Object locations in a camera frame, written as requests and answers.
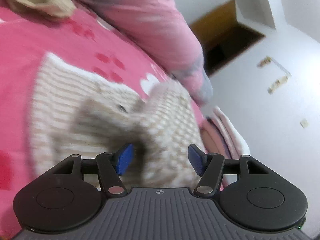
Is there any tan cloth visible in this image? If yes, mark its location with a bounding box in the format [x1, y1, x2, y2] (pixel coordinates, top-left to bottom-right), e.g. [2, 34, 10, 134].
[5, 0, 75, 22]

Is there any pale pink folded garment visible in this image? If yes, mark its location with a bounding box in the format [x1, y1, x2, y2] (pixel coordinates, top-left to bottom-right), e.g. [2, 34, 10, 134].
[201, 106, 250, 160]

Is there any pink grey rolled quilt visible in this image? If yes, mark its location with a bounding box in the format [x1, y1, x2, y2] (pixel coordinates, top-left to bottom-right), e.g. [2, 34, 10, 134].
[72, 0, 214, 105]

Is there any beige white checked knit cardigan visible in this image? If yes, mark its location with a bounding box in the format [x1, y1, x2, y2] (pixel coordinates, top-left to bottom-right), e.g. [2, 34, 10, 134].
[29, 52, 208, 193]

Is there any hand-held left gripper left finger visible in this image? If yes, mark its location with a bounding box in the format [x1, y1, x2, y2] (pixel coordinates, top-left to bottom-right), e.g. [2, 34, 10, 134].
[51, 143, 135, 197]

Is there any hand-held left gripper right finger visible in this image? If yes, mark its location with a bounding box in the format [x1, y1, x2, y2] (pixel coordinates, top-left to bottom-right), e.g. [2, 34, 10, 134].
[187, 144, 272, 197]

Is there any brown wooden door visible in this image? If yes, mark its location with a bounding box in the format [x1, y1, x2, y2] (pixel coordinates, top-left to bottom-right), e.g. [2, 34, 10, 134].
[190, 0, 265, 77]

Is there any wall hook rack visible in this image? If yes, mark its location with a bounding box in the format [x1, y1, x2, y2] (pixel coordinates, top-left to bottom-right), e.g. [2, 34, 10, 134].
[257, 56, 292, 94]

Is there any pink floral bed sheet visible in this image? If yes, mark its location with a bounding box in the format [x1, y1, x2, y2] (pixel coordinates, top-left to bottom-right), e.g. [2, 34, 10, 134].
[0, 2, 225, 240]

